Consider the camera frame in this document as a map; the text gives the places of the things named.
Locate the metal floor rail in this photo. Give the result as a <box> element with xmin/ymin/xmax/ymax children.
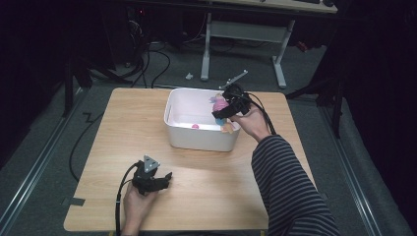
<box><xmin>318</xmin><ymin>103</ymin><xmax>384</xmax><ymax>236</ymax></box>
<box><xmin>0</xmin><ymin>88</ymin><xmax>87</xmax><ymax>232</ymax></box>

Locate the right hand-held gripper cable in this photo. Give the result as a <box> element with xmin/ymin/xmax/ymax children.
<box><xmin>244</xmin><ymin>91</ymin><xmax>277</xmax><ymax>136</ymax></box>

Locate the hand-held gripper cable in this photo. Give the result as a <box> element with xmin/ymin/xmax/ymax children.
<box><xmin>244</xmin><ymin>91</ymin><xmax>277</xmax><ymax>136</ymax></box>
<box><xmin>114</xmin><ymin>161</ymin><xmax>141</xmax><ymax>236</ymax></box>

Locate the white plastic bin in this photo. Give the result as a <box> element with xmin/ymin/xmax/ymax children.
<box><xmin>163</xmin><ymin>87</ymin><xmax>244</xmax><ymax>152</ymax></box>

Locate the bundle of black cables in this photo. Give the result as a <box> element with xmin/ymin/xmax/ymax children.
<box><xmin>126</xmin><ymin>19</ymin><xmax>172</xmax><ymax>89</ymax></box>

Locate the black metal stand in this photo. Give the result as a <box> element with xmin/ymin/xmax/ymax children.
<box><xmin>284</xmin><ymin>73</ymin><xmax>346</xmax><ymax>140</ymax></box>
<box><xmin>60</xmin><ymin>53</ymin><xmax>94</xmax><ymax>119</ymax></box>

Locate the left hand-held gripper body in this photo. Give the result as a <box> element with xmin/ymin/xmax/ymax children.
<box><xmin>131</xmin><ymin>154</ymin><xmax>162</xmax><ymax>197</ymax></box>

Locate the pink blue rope toy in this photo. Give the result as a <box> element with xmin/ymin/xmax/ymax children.
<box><xmin>208</xmin><ymin>92</ymin><xmax>236</xmax><ymax>135</ymax></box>

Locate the person's left hand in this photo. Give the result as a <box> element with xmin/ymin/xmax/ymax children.
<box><xmin>122</xmin><ymin>182</ymin><xmax>159</xmax><ymax>230</ymax></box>

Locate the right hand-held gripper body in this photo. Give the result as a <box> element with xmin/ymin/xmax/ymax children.
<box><xmin>217</xmin><ymin>69</ymin><xmax>254</xmax><ymax>116</ymax></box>

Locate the black floor cable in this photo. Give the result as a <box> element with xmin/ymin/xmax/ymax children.
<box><xmin>68</xmin><ymin>111</ymin><xmax>105</xmax><ymax>183</ymax></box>

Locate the person's right hand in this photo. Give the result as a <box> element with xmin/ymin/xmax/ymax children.
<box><xmin>228</xmin><ymin>103</ymin><xmax>273</xmax><ymax>144</ymax></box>

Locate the left hand-held gripper cable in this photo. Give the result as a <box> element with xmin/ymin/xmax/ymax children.
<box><xmin>114</xmin><ymin>161</ymin><xmax>141</xmax><ymax>236</ymax></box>

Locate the white metal frame desk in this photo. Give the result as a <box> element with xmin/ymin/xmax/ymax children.
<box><xmin>199</xmin><ymin>0</ymin><xmax>339</xmax><ymax>89</ymax></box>

